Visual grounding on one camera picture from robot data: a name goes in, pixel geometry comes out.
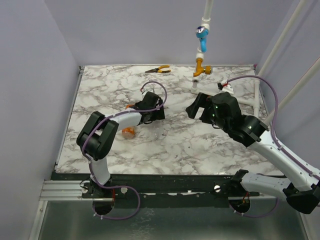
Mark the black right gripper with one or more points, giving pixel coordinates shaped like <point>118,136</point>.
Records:
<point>204,113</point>

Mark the orange label tea bottle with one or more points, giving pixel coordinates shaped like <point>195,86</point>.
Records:
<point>128,132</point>

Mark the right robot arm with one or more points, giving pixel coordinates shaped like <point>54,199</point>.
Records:
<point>300,189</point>

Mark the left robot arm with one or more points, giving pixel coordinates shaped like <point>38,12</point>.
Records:
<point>98,134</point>

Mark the orange plastic faucet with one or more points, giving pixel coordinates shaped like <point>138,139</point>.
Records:
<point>199,69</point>

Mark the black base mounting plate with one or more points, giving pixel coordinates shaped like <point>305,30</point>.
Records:
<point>159,191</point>

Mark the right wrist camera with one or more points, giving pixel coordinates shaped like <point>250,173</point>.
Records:
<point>224,86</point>

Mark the yellow handled pliers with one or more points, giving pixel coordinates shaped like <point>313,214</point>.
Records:
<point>163,69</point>

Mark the aluminium rail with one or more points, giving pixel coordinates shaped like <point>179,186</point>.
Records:
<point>54,190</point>

